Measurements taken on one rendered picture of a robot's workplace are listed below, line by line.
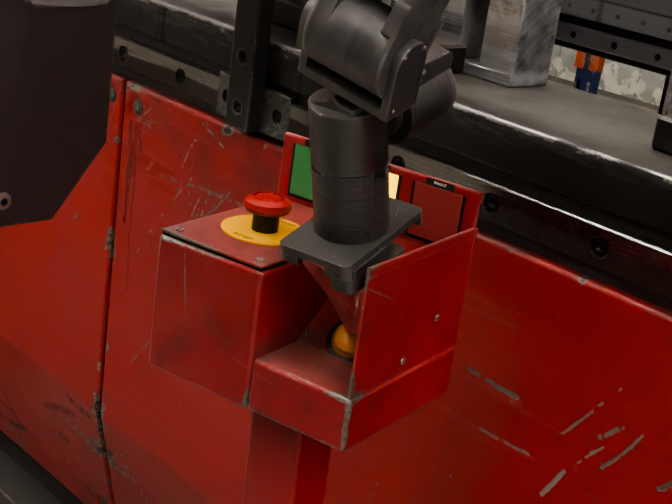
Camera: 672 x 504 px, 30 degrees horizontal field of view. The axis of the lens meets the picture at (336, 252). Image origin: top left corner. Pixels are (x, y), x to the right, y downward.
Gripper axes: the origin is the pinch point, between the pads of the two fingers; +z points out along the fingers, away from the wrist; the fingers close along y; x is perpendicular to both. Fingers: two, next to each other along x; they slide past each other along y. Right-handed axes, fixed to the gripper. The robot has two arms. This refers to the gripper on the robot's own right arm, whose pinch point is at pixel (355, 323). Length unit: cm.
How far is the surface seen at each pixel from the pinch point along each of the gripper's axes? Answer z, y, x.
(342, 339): 1.2, -1.0, 0.6
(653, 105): 200, 445, 154
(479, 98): -6.9, 28.2, 5.6
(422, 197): -6.6, 10.1, 0.2
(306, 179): -5.1, 9.6, 11.9
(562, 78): 202, 452, 205
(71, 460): 64, 21, 68
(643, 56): 0, 61, 3
